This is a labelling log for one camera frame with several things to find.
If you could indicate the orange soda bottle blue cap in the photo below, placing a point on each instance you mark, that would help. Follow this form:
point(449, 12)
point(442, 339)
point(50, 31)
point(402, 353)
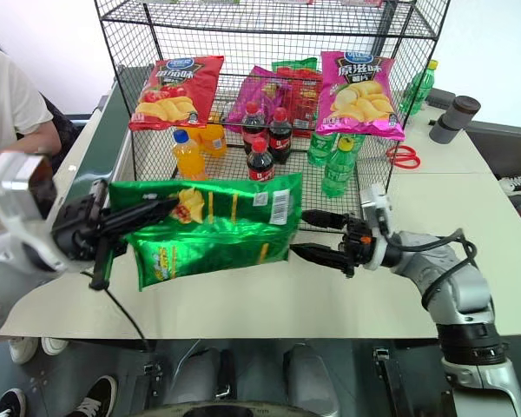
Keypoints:
point(215, 141)
point(189, 156)

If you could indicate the dark green conveyor belt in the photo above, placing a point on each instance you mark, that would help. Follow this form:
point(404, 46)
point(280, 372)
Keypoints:
point(100, 143)

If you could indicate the pink potato chip bag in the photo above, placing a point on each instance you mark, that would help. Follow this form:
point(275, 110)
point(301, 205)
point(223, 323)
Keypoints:
point(358, 95)

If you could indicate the green snack bag red print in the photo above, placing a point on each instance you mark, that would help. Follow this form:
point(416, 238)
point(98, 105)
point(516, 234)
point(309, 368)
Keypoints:
point(293, 64)

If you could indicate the green potato chip bag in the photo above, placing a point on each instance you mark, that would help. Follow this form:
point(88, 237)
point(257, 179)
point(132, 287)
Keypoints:
point(226, 234)

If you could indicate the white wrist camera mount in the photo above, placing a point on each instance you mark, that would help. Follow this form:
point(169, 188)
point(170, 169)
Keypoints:
point(375, 204)
point(8, 204)

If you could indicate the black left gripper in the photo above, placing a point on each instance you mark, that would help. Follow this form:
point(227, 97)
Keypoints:
point(76, 230)

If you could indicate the red potato chip bag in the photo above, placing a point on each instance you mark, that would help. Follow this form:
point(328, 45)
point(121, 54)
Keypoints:
point(173, 87)

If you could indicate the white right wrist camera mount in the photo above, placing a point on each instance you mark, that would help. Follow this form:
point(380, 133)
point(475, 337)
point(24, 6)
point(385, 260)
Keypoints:
point(375, 204)

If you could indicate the black sneaker white laces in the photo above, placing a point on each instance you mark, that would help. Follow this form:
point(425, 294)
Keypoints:
point(11, 404)
point(93, 397)

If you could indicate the red scissors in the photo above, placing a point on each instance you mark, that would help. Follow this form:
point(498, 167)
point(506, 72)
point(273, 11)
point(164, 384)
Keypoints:
point(391, 153)

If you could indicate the cola bottle red cap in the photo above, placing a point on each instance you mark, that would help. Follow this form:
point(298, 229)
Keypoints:
point(280, 139)
point(259, 165)
point(252, 128)

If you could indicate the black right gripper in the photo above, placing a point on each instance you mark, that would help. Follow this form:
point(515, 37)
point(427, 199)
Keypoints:
point(355, 245)

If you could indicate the white shoe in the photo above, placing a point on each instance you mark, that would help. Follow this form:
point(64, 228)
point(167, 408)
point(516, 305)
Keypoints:
point(54, 345)
point(24, 349)

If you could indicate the person in white shirt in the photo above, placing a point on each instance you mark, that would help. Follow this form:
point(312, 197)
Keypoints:
point(8, 100)

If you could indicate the grey cylinder flask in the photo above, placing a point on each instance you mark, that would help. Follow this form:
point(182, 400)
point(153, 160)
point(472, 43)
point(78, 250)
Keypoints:
point(449, 123)

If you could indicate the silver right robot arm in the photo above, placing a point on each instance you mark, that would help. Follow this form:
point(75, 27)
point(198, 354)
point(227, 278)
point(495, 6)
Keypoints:
point(460, 295)

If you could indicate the purple snack bag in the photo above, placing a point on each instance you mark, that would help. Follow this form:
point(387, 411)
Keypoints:
point(260, 93)

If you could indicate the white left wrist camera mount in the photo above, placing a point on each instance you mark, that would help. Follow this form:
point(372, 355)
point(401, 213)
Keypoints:
point(8, 204)

